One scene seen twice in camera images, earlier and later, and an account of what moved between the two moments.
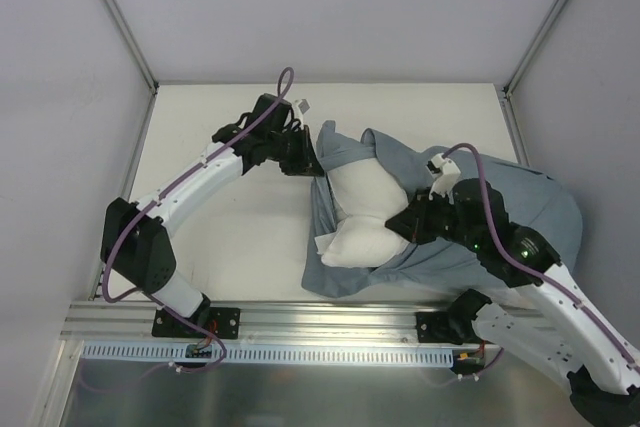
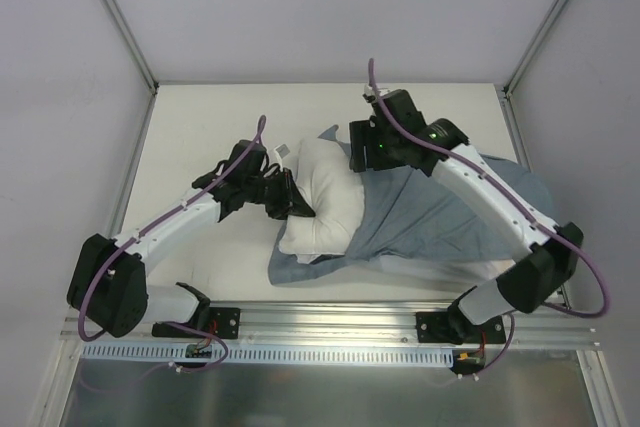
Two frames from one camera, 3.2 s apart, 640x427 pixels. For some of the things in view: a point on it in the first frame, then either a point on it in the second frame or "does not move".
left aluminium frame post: (120, 17) does not move
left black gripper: (298, 153) → (282, 194)
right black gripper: (417, 220) → (360, 145)
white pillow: (367, 198) → (333, 189)
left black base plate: (222, 322) does not move
